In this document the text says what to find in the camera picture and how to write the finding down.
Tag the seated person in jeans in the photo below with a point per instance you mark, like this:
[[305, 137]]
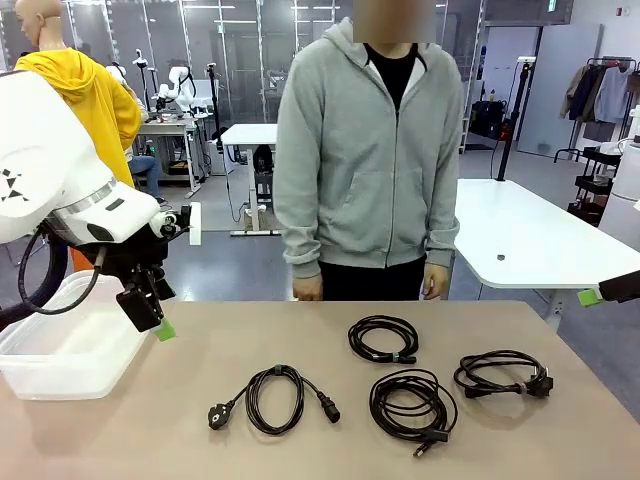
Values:
[[147, 172]]

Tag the white cylindrical machine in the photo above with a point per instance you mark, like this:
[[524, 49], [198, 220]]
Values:
[[622, 200]]

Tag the person's left hand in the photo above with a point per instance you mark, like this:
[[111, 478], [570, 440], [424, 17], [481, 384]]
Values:
[[436, 280]]

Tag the person's blurred head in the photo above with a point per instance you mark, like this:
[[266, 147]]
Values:
[[395, 20]]

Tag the person's right forearm grey sleeve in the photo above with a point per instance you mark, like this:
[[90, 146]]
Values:
[[300, 235]]

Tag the yellow hoodie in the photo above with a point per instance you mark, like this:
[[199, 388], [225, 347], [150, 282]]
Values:
[[100, 110]]

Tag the person's black trousers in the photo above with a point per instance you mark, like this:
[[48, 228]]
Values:
[[370, 280]]

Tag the person's left forearm grey sleeve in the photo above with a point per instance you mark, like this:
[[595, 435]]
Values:
[[442, 225]]

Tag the white lab robot arm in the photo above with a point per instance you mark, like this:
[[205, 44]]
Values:
[[182, 85]]

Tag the orange trousers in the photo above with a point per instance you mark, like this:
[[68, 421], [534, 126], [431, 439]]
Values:
[[82, 260]]

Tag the white table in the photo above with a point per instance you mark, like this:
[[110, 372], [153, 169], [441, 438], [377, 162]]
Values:
[[525, 225]]

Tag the black pole stand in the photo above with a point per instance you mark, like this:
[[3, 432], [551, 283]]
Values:
[[510, 125]]

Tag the grey lab desk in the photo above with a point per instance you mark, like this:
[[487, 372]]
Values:
[[167, 127]]

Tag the translucent white plastic container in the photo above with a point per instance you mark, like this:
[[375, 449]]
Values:
[[50, 370]]

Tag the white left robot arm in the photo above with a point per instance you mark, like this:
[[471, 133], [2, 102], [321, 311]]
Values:
[[50, 150]]

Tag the black bags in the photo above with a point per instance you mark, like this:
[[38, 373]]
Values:
[[487, 117]]

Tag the white standing desk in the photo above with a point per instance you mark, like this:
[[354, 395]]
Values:
[[250, 135]]

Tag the beige mannequin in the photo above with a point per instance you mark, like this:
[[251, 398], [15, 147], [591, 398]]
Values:
[[40, 25]]

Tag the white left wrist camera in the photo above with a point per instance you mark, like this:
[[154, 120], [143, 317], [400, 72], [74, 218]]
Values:
[[195, 225]]

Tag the black clothes rack with garments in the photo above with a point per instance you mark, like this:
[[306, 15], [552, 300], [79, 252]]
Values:
[[600, 95]]

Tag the person's right hand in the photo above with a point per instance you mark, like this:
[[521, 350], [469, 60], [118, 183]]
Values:
[[307, 289]]

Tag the black tripod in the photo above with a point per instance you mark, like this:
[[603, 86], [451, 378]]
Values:
[[215, 100], [142, 75]]

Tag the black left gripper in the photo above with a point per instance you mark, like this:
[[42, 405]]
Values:
[[130, 255]]

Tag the black trolley cart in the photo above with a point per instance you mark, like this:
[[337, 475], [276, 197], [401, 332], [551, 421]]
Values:
[[595, 180]]

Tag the grey zip hoodie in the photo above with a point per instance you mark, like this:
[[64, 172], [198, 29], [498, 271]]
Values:
[[360, 175]]

